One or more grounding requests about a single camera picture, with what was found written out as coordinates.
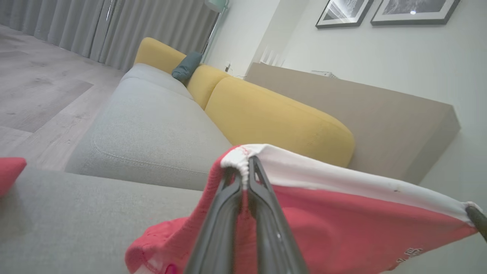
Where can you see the large grey sofa seat cushion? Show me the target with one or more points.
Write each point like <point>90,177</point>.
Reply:
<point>76,220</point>

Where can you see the long yellow sofa back cushion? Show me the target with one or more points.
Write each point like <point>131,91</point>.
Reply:
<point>274,121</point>

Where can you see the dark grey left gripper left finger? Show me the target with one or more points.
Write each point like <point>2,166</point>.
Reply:
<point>220,236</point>

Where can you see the teal throw pillow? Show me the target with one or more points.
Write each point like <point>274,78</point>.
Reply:
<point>187,66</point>

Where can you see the mint green floor lamp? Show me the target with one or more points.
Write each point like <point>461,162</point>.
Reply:
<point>218,4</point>

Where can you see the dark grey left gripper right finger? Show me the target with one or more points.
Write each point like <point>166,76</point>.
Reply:
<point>272,236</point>

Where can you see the white wall outlet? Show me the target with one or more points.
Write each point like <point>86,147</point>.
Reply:
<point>228,67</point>

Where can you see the red shorts with white waistband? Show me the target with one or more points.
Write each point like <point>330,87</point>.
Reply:
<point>342,217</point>

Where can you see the grey pleated curtain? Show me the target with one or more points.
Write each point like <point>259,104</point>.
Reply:
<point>114,30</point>

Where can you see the beige wooden ledge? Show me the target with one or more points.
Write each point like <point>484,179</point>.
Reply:
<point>373,121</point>

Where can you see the black framed picture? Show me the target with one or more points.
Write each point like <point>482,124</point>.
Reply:
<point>414,13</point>
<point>342,13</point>

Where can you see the small white device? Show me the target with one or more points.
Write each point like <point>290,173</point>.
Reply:
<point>323,74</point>

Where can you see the white slatted vent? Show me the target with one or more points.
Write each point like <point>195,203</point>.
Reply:
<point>272,57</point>

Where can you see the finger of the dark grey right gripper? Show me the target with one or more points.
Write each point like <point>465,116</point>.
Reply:
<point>478,222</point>

